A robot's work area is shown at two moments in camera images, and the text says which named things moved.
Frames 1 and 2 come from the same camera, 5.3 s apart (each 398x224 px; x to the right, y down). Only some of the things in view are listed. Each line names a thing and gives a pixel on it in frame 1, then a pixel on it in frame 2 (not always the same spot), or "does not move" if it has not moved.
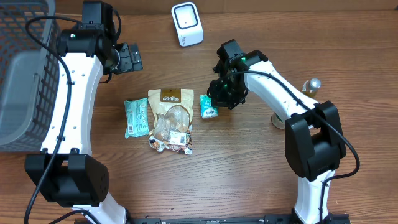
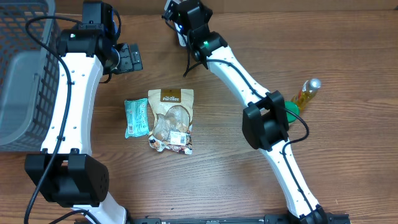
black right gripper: [225, 98] → [169, 11]
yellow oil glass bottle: [310, 87] does not move
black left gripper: [129, 63] does not move
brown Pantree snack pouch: [172, 112] does not move
